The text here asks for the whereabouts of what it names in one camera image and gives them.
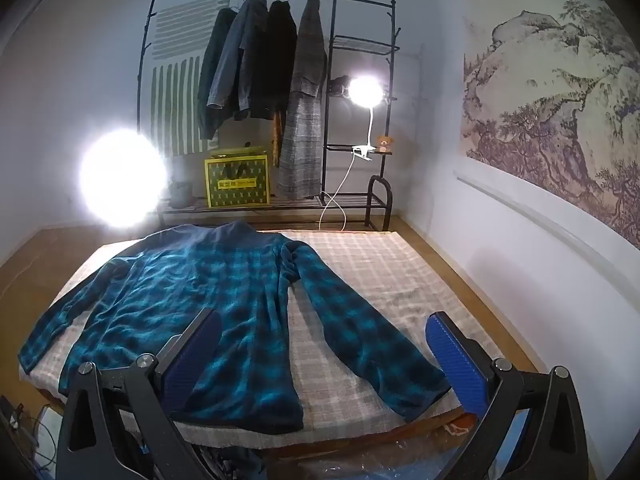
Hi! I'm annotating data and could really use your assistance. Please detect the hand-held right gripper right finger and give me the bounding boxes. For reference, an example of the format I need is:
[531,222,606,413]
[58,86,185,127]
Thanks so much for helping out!
[425,311,598,480]

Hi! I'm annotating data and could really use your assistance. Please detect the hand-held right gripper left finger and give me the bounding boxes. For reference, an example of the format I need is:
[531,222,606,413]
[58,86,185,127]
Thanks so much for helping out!
[56,307,223,480]

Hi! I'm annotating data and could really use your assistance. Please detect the blue plaid fleece jacket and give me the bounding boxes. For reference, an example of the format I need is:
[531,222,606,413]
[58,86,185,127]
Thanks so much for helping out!
[18,221,452,435]

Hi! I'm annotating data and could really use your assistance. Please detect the black metal clothes rack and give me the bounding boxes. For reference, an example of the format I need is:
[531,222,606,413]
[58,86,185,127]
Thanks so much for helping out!
[136,0,402,231]

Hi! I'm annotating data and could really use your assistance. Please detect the dark pot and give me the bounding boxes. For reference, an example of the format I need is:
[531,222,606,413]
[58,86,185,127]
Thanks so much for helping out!
[169,180,195,207]

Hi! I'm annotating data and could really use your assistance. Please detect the yellow patterned box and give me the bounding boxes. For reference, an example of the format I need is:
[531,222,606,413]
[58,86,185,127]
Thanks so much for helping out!
[204,146,272,208]

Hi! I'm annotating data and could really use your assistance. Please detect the bright round lamp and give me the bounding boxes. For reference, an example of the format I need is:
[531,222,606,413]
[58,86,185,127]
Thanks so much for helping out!
[80,129,168,228]

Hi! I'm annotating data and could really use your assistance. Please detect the orange scarf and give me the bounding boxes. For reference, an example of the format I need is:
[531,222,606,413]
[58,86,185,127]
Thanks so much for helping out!
[271,110,285,167]

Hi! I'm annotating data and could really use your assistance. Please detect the grey plaid hanging coat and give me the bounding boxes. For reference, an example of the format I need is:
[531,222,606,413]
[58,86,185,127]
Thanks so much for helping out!
[276,0,329,200]

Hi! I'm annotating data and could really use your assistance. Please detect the dark green hanging jacket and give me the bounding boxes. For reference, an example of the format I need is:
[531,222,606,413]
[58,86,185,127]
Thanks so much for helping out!
[197,7,238,141]

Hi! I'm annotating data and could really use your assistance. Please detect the blue denim hanging jacket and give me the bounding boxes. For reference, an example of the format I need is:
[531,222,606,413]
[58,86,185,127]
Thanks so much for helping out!
[207,0,271,121]

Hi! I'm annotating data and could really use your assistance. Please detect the white wall rail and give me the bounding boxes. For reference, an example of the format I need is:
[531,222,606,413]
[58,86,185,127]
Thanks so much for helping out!
[452,169,640,301]

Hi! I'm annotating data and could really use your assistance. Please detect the tangle of cables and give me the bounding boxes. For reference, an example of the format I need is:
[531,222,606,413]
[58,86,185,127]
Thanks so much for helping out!
[0,395,56,480]

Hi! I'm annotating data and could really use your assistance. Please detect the white lamp cable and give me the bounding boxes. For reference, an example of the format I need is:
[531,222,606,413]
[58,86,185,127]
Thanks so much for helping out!
[320,152,361,233]

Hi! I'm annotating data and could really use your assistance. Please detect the green striped wall hanging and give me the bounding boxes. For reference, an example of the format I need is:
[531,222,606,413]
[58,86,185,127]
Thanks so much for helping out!
[150,0,236,157]

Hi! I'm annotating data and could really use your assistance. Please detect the landscape painting wall mural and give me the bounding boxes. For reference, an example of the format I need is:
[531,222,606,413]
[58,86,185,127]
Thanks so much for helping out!
[462,0,640,251]

